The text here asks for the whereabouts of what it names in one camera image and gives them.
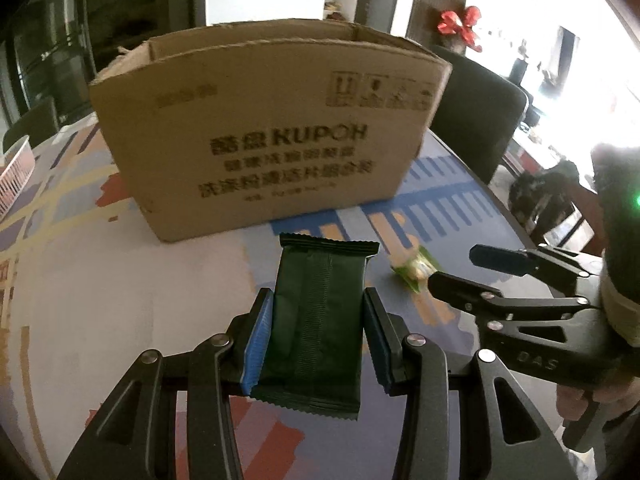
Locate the person's right hand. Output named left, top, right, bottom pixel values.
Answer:
left=556, top=387, right=592, bottom=425

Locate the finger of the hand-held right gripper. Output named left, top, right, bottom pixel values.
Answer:
left=427, top=271, right=601, bottom=322
left=470, top=244, right=603, bottom=301

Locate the dark glass sliding door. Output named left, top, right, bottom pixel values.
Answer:
left=0, top=0, right=96, bottom=126

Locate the red flower decoration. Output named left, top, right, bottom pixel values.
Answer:
left=437, top=6, right=483, bottom=53

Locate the dark green snack packet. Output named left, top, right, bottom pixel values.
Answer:
left=248, top=232, right=380, bottom=421

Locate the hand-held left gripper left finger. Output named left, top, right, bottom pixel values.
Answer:
left=57, top=287, right=276, bottom=480

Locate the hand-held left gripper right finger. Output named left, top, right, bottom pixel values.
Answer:
left=362, top=287, right=568, bottom=480

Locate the pink plastic basket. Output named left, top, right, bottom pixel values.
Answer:
left=0, top=135, right=37, bottom=218

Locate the green candy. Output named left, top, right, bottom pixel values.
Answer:
left=390, top=246, right=437, bottom=293

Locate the dark dining chair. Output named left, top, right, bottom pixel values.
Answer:
left=2, top=97, right=61, bottom=153
left=430, top=45, right=528, bottom=186

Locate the brown cardboard box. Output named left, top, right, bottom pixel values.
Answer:
left=89, top=19, right=453, bottom=243

